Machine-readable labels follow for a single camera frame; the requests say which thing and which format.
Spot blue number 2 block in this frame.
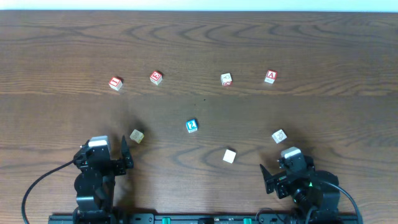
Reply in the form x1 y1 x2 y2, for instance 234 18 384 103
185 119 198 133

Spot red letter I block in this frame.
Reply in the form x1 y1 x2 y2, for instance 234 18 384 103
108 77 123 91

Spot red letter A block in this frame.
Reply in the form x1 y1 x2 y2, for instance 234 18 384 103
264 70 277 84

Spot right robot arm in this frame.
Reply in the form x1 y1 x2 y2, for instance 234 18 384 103
260 153 340 223

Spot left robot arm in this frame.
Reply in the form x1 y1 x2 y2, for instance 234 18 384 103
72 136 134 224

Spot yellow number 2 block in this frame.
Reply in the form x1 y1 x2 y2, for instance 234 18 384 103
129 129 144 144

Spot white turtle picture block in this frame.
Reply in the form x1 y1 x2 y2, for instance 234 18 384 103
272 129 287 144

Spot plain white top block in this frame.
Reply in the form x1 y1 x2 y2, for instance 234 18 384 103
223 149 236 164

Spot red letter E block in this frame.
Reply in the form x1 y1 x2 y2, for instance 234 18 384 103
150 71 163 85

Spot white block red bottom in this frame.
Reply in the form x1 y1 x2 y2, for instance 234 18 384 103
220 73 233 86

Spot right black cable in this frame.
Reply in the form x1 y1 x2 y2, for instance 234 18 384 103
306 177 364 224

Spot black cable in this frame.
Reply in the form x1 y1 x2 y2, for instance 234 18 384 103
306 177 364 224
21 159 78 224

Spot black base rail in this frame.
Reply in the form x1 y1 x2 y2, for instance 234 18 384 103
48 212 361 224

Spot left black cable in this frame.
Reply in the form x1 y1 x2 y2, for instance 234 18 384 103
21 159 78 224

